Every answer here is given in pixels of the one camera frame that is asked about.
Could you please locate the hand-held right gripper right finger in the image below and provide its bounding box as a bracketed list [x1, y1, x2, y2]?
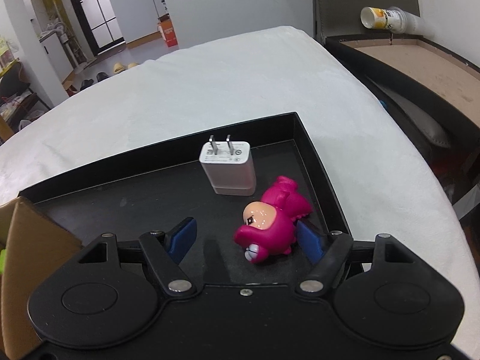
[295, 220, 415, 296]

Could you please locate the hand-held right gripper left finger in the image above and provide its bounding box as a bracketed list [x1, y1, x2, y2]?
[75, 217, 198, 298]

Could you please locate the pink dinosaur costume figurine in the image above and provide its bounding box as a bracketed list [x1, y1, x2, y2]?
[233, 175, 314, 265]

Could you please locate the black shallow tray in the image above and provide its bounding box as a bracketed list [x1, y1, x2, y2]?
[18, 111, 353, 289]

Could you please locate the brown cardboard box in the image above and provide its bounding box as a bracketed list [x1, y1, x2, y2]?
[0, 198, 83, 360]

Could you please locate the white tablecloth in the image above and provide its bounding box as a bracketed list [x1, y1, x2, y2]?
[0, 25, 460, 271]

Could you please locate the grey cushion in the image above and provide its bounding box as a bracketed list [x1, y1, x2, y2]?
[375, 90, 452, 149]

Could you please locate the orange cardboard box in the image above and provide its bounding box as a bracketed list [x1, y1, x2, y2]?
[157, 14, 180, 48]

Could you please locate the black framed brown board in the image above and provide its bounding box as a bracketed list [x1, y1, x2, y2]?
[325, 34, 480, 211]

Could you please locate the cluttered storage shelf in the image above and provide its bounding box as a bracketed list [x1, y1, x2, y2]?
[0, 37, 51, 139]

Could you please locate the white floor appliance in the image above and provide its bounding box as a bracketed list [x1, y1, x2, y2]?
[38, 32, 74, 80]

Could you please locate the white kitchen cabinet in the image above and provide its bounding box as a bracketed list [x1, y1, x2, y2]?
[109, 0, 167, 44]

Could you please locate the stack of paper cups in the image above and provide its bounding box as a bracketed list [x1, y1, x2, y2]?
[361, 6, 421, 34]

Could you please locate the black framed glass door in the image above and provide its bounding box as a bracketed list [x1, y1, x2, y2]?
[69, 0, 125, 50]

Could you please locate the white wall charger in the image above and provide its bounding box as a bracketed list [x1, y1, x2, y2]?
[199, 134, 257, 196]

